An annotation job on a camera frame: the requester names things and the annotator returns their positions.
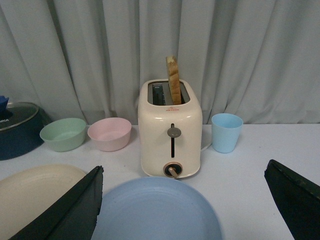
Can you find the cream plastic plate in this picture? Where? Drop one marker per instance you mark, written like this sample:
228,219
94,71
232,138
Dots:
24,196

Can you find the pink plastic bowl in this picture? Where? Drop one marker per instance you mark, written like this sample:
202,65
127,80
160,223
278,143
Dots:
110,134

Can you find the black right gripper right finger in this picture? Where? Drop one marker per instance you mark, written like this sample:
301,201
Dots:
297,199

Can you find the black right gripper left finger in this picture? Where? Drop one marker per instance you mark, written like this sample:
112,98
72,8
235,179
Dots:
71,217

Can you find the dark blue saucepan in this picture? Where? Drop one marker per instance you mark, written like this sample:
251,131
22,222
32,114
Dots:
22,139

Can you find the toasted bread slice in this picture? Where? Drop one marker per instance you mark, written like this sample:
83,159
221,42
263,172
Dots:
173,79

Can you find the cream white toaster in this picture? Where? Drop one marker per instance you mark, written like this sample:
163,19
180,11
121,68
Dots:
170,135

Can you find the green plastic bowl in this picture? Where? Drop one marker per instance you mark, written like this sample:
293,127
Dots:
65,134

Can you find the glass pot lid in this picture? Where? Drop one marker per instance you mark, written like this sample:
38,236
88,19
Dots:
12,114

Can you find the light blue plastic cup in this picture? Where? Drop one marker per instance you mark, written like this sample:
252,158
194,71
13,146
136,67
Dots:
225,132

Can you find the grey curtain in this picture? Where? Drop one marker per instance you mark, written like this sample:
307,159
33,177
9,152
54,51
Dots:
258,59

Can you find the blue plastic plate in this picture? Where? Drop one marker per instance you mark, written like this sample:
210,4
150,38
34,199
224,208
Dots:
156,208

